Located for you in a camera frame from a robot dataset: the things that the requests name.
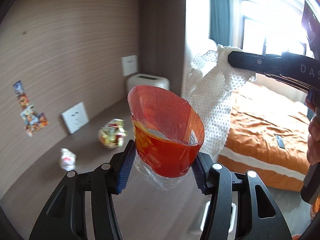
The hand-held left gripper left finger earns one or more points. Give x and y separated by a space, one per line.
125 167

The orange label plastic bottle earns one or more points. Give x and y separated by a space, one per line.
165 150

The orange bed blanket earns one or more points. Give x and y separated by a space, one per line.
262 135

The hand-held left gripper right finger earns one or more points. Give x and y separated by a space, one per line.
198 176

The teal curtain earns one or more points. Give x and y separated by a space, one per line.
220 10

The white square bin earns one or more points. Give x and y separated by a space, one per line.
231 220

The black phone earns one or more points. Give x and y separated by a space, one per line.
280 141

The person's right hand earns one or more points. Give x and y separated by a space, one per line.
313 142

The large white wall socket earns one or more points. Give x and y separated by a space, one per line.
75 117

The crumpled white red wrapper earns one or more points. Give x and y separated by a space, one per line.
68 158

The small white wall socket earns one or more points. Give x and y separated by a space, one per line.
129 65

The white toaster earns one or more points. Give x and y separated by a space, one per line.
150 81

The dark framed window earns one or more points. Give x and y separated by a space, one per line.
270 25

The white paper towel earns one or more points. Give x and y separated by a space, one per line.
215 100

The yellow crumpled snack wrapper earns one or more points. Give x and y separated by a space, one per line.
112 133

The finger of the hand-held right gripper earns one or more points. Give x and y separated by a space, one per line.
255 60

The colourful wall stickers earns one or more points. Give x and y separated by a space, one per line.
31 115

